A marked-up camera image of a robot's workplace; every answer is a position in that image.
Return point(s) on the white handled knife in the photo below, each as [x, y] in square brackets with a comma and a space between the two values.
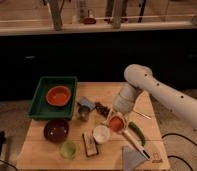
[138, 146]

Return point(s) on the green plastic tray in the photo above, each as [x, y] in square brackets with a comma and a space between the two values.
[41, 110]

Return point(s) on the bunch of dark grapes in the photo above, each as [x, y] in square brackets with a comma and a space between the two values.
[101, 109]

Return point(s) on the red apple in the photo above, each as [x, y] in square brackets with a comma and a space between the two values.
[116, 124]

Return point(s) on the orange bowl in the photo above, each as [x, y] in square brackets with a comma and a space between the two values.
[58, 96]

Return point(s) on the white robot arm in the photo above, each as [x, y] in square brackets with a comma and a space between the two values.
[140, 78]

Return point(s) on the green plastic cup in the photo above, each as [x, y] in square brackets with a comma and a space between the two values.
[68, 149]

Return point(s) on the brown rectangular block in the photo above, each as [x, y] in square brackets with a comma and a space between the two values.
[89, 144]

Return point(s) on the dark red bowl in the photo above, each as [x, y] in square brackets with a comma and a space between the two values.
[56, 130]

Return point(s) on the metal cup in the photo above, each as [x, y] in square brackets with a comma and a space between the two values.
[83, 113]

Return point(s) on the red object on shelf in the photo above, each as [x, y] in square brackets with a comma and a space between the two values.
[90, 19]

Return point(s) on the silver fork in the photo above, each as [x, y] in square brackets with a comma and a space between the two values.
[144, 115]

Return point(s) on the blue sponge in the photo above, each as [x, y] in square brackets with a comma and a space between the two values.
[83, 101]

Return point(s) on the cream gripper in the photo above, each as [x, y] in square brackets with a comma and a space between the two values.
[116, 113]

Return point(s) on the grey cloth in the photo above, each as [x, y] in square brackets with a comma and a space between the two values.
[132, 158]

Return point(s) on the white paper cup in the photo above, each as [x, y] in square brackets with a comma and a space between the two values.
[101, 134]

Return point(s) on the green cucumber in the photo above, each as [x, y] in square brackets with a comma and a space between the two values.
[138, 132]

